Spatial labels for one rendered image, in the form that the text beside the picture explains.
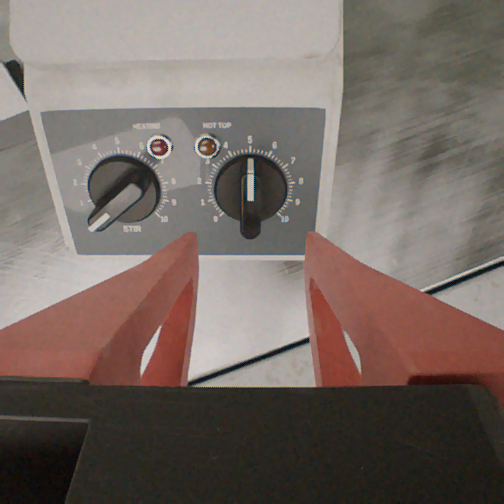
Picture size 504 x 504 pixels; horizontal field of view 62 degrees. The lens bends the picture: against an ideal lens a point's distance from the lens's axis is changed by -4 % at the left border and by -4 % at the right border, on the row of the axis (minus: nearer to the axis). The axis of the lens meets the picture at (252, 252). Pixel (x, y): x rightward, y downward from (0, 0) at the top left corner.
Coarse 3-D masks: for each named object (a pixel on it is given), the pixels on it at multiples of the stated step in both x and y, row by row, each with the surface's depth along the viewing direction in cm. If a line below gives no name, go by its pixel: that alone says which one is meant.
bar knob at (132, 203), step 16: (112, 160) 18; (128, 160) 18; (96, 176) 18; (112, 176) 18; (128, 176) 18; (144, 176) 18; (96, 192) 19; (112, 192) 18; (128, 192) 17; (144, 192) 17; (96, 208) 18; (112, 208) 18; (128, 208) 18; (144, 208) 19; (96, 224) 18
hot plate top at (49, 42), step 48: (48, 0) 15; (96, 0) 15; (144, 0) 15; (192, 0) 15; (240, 0) 15; (288, 0) 15; (336, 0) 15; (48, 48) 15; (96, 48) 15; (144, 48) 15; (192, 48) 15; (240, 48) 15; (288, 48) 15
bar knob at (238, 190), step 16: (240, 160) 18; (256, 160) 18; (224, 176) 18; (240, 176) 17; (256, 176) 17; (272, 176) 18; (224, 192) 19; (240, 192) 17; (256, 192) 17; (272, 192) 19; (224, 208) 19; (240, 208) 18; (256, 208) 18; (272, 208) 19; (240, 224) 18; (256, 224) 18
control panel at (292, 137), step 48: (48, 144) 18; (96, 144) 18; (144, 144) 18; (192, 144) 18; (240, 144) 18; (288, 144) 18; (192, 192) 19; (288, 192) 19; (96, 240) 21; (144, 240) 21; (240, 240) 21; (288, 240) 21
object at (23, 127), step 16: (0, 64) 21; (16, 64) 23; (16, 80) 23; (16, 96) 22; (0, 112) 23; (16, 112) 23; (0, 128) 23; (16, 128) 23; (32, 128) 23; (0, 144) 23; (16, 144) 23
